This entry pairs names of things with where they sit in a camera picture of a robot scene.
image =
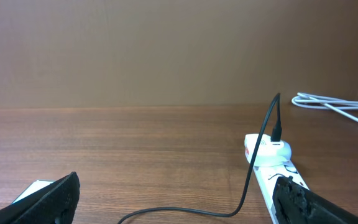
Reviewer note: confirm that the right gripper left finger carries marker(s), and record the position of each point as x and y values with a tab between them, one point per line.
55	203

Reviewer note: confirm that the white charger plug adapter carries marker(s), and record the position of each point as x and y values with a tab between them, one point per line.
269	153

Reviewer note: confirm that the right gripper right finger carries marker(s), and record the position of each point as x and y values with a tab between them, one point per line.
294	204

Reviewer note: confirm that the white power strip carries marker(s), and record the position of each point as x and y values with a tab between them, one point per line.
267	177

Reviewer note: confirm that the turquoise-screen smartphone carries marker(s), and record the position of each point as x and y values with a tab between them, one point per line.
33	187

